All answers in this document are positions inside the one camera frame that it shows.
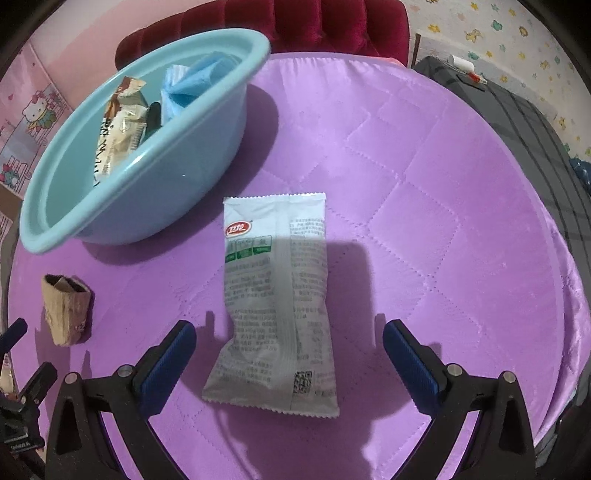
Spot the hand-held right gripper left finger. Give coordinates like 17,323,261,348
45,319,197,480

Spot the pink cartoon curtain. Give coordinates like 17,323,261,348
0,37,79,241

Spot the light blue plastic basin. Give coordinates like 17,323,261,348
20,28,271,254

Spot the light blue packet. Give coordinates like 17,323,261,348
159,52,236,125

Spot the blue star-print cloth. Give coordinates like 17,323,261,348
569,157,591,195

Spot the white snack packet green label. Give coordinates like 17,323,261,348
202,191,340,418

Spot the purple quilted table cover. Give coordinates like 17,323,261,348
7,51,585,480

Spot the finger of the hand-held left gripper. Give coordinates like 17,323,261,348
17,362,58,403
0,318,28,358

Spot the brown white sachet wrapper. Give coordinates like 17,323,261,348
92,76,148,185

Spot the red tufted velvet sofa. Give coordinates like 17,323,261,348
115,0,411,70

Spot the brown cardboard sleeve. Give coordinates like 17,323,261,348
41,274,93,347

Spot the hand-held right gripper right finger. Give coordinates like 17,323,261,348
382,318,539,480

